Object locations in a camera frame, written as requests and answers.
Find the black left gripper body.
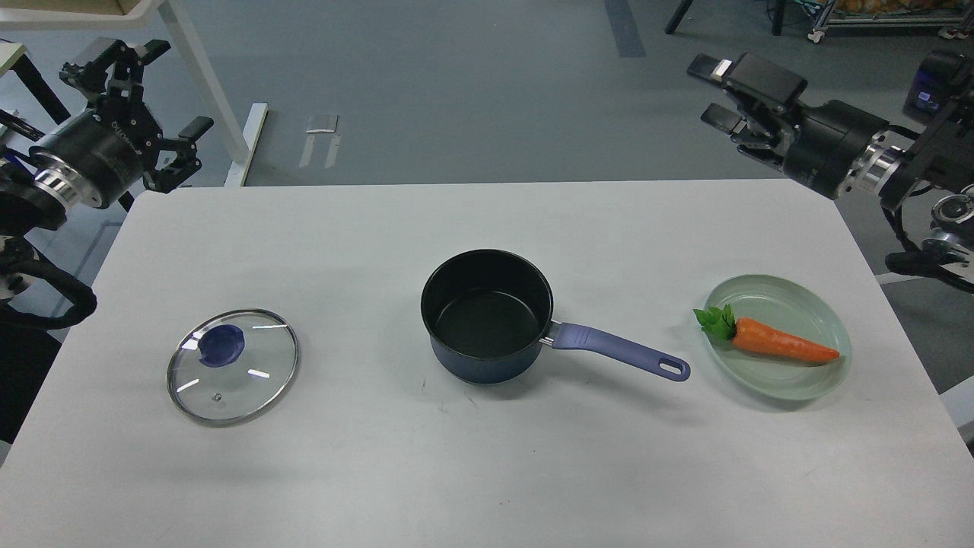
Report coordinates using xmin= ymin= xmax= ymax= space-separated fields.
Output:
xmin=29 ymin=108 xmax=161 ymax=209

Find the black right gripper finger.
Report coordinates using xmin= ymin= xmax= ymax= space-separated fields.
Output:
xmin=700 ymin=104 xmax=788 ymax=170
xmin=686 ymin=53 xmax=808 ymax=129

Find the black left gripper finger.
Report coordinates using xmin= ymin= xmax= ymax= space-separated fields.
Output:
xmin=142 ymin=116 xmax=215 ymax=193
xmin=59 ymin=38 xmax=171 ymax=123

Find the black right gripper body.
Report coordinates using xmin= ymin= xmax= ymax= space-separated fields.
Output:
xmin=782 ymin=100 xmax=890 ymax=200

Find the glass lid blue knob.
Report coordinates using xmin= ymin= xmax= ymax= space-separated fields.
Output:
xmin=166 ymin=308 xmax=301 ymax=427

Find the blue saucepan with handle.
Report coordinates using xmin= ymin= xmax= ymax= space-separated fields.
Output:
xmin=420 ymin=249 xmax=691 ymax=384

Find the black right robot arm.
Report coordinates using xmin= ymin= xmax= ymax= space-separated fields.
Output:
xmin=686 ymin=51 xmax=973 ymax=294

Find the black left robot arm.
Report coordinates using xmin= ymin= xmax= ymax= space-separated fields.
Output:
xmin=1 ymin=38 xmax=215 ymax=444

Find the black metal rack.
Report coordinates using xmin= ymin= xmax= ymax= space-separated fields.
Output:
xmin=2 ymin=43 xmax=70 ymax=149

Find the black chair leg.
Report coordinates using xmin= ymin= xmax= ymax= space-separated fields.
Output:
xmin=664 ymin=0 xmax=695 ymax=35

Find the light green oval plate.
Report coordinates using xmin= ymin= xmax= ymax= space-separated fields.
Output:
xmin=705 ymin=274 xmax=851 ymax=402

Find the wheeled metal cart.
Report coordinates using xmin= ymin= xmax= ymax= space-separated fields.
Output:
xmin=807 ymin=1 xmax=972 ymax=44

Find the toy carrot with leaves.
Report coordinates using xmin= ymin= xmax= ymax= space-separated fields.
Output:
xmin=692 ymin=305 xmax=842 ymax=365

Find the white table leg frame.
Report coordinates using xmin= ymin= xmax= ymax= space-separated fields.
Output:
xmin=1 ymin=1 xmax=269 ymax=187

